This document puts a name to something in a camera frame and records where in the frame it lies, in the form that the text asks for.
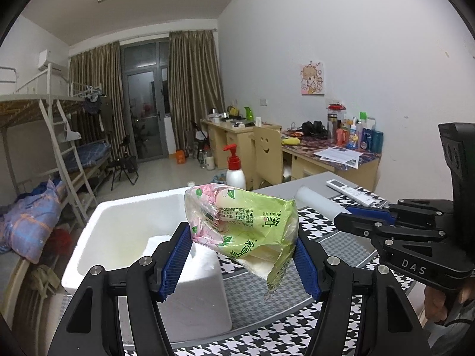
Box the cartoon girl wall poster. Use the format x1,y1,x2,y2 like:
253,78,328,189
300,61,325,96

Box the white floor jug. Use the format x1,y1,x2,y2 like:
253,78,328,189
205,155,215,170

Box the white remote control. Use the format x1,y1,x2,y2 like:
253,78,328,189
326,179,386,207

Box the blue plaid quilt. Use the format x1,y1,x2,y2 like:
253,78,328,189
1,180,66,264

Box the orange jug on floor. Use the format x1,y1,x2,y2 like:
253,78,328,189
175,150,186,165

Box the white styrofoam box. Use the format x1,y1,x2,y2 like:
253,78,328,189
61,188,232,342

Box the white paper tissue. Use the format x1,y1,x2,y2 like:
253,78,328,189
142,235,172,256

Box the houndstooth table cloth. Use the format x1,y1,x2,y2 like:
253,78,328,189
63,188,432,356

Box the black folding chair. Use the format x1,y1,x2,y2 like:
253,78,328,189
107,135,139,190

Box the white pump lotion bottle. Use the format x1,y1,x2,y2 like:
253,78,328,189
223,144,246,190

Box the printed paper sheets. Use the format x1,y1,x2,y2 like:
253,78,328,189
314,146,362,169

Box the metal bunk bed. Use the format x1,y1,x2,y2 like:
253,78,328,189
1,67,112,224

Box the green tissue packet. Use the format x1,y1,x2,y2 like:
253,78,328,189
184,183,299,295

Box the left brown curtain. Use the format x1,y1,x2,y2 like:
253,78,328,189
69,42,126,157

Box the person's right hand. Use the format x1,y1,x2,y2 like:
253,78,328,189
424,286,448,322

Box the wall air conditioner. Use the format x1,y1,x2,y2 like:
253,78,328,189
37,49,69,77

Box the glass balcony door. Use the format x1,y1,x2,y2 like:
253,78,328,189
121,39,170,162

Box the wooden desk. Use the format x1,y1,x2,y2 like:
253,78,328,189
200,120,380,190

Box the brown curtain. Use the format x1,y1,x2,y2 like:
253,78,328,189
69,42,126,157
167,30,225,151

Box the right brown curtain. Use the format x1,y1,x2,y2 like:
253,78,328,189
167,30,225,151

